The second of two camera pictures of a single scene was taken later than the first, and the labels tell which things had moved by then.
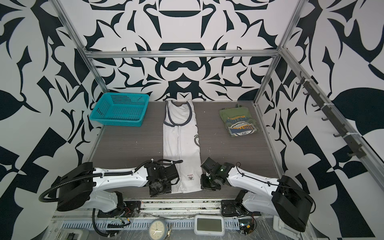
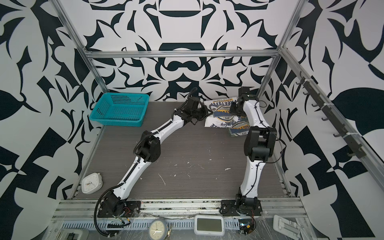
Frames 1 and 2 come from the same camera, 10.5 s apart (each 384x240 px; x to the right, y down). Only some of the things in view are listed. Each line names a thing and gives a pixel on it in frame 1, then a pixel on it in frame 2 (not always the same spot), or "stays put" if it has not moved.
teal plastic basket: (124, 108) stays put
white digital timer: (209, 225) stays put
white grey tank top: (181, 142) to (222, 117)
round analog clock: (157, 229) stays put
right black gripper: (203, 187) to (233, 109)
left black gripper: (158, 192) to (204, 109)
